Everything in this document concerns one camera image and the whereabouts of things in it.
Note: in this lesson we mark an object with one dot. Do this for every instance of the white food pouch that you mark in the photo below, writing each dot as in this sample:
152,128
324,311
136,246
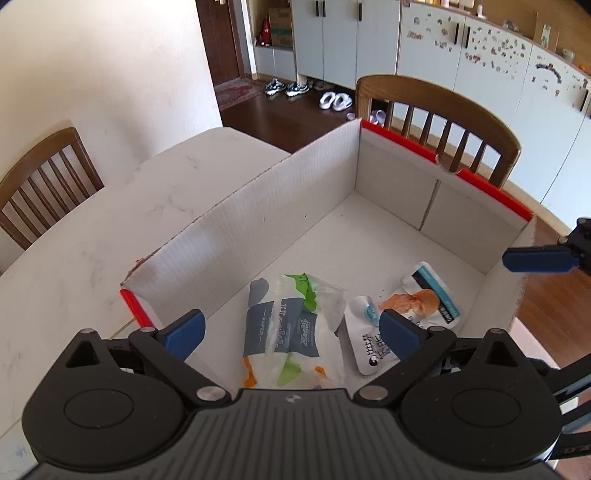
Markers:
418,300

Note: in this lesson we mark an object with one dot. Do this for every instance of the white slipper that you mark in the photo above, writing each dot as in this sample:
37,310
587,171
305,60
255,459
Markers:
378,117
328,100
344,102

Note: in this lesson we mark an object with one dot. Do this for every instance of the patterned door rug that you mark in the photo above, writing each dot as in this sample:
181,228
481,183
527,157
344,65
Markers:
238,92

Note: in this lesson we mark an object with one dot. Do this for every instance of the brown wooden chair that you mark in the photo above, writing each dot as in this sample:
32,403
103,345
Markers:
415,90
46,150

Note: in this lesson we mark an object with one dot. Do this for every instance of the brown cardboard carton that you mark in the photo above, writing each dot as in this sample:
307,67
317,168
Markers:
280,25

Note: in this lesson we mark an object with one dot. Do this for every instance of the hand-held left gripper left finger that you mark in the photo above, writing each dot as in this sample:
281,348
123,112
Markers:
184,334

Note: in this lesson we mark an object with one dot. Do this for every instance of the dark brown door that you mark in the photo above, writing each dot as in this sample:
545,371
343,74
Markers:
219,41

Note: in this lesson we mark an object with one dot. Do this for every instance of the red and white cardboard box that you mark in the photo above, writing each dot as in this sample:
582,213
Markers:
369,240

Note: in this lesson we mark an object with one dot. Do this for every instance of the white and blue sneaker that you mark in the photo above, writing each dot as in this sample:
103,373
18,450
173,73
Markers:
274,86
296,89

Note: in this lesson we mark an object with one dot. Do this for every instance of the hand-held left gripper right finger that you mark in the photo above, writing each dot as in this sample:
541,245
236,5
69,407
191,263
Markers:
401,334

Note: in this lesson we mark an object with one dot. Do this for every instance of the white tissue packet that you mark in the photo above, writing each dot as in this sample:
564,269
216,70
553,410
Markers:
281,323

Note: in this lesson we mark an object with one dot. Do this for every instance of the white low cabinet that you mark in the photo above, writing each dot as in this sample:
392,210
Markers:
274,62

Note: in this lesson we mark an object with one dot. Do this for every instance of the red toy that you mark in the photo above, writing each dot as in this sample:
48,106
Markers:
265,32

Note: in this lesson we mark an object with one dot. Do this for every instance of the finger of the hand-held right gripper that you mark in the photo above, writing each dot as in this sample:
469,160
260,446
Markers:
531,259

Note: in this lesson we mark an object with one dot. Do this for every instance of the white tall cabinet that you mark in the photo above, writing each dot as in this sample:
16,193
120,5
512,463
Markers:
341,41

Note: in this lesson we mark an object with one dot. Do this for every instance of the white cabinet with stickers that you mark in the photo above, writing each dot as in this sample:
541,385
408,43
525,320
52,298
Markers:
498,97

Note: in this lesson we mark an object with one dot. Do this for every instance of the green mug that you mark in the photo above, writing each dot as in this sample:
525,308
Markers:
568,54

